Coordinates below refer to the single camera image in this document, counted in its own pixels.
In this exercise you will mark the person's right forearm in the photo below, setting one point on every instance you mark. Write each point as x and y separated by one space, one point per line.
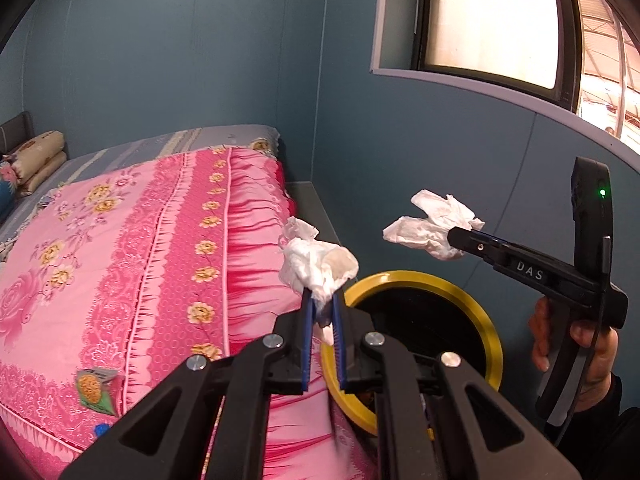
610 435

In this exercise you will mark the white tissue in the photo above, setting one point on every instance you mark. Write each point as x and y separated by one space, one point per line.
310 265
430 230

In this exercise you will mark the pink floral blanket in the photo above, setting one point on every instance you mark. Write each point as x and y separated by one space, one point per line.
125 260

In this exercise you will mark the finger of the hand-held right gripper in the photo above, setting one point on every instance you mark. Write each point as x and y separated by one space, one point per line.
495 241
475 245

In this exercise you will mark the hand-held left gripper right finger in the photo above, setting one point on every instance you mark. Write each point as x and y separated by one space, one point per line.
340 345

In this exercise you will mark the blue floral folded quilt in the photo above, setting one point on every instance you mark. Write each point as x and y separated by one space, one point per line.
5 195

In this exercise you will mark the grey upholstered headboard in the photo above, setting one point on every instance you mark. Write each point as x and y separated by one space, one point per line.
15 130

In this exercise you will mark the yellow-rimmed black waste bin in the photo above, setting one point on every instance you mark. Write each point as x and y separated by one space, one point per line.
415 279

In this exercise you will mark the beige floral folded quilt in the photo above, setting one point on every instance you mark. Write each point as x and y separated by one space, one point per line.
40 152

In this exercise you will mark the window with grey frame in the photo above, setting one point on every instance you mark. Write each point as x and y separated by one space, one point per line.
490 20

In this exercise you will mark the person's right hand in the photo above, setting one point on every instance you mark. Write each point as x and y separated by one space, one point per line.
600 360

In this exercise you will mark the green snack wrapper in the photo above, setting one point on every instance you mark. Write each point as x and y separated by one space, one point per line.
92 387

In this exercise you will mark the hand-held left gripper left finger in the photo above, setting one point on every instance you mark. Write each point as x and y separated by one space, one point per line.
307 345

